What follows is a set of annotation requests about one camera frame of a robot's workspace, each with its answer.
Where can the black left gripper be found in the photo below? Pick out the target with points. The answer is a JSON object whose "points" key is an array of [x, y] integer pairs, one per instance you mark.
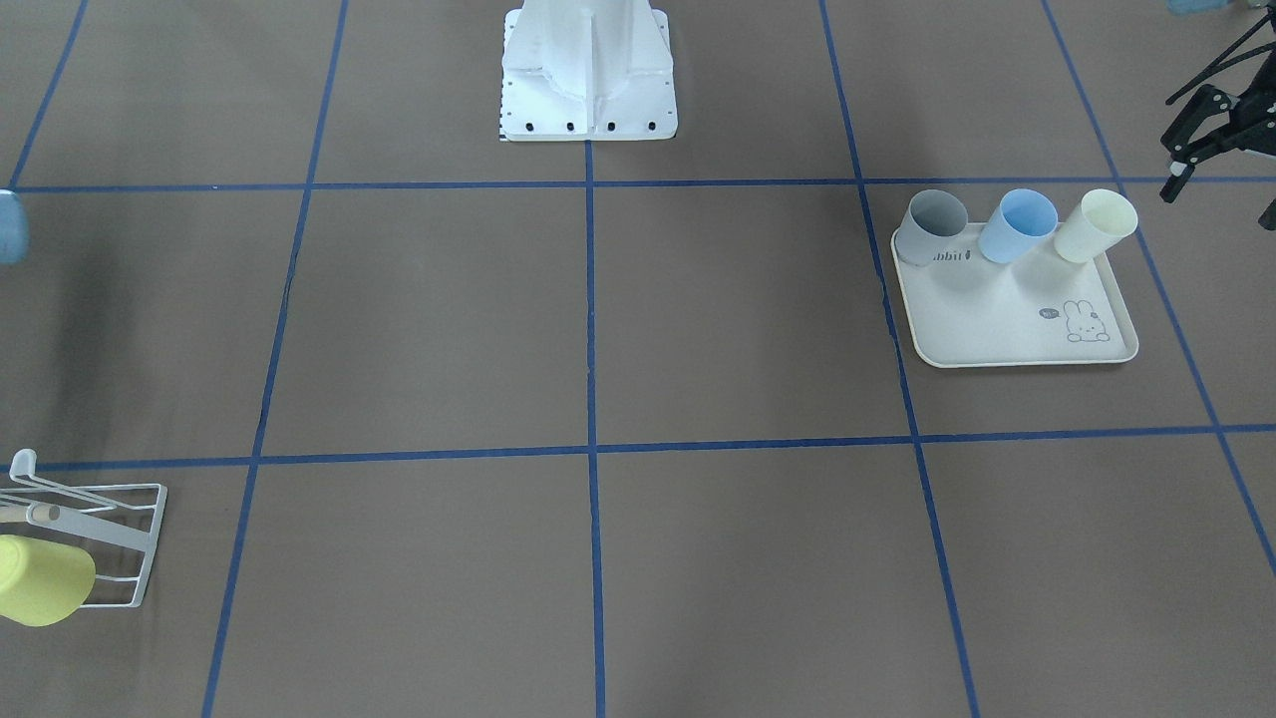
{"points": [[1218, 122]]}

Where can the cream white plastic cup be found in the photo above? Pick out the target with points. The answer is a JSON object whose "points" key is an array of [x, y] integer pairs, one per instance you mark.
{"points": [[1101, 219]]}

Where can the light blue cup back row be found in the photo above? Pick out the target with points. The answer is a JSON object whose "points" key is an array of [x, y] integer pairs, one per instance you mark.
{"points": [[1023, 218]]}

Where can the grey plastic cup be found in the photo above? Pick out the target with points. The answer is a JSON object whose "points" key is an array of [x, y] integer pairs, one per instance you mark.
{"points": [[933, 218]]}

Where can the yellow plastic cup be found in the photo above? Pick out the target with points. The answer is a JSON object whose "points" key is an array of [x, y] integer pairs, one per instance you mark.
{"points": [[43, 582]]}

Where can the white cup tray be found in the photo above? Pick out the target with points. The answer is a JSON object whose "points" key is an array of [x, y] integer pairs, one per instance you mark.
{"points": [[965, 312]]}

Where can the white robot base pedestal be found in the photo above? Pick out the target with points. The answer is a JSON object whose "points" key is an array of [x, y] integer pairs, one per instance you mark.
{"points": [[575, 71]]}

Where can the white wire dish rack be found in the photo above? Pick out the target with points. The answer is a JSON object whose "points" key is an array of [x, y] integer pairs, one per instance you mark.
{"points": [[118, 525]]}

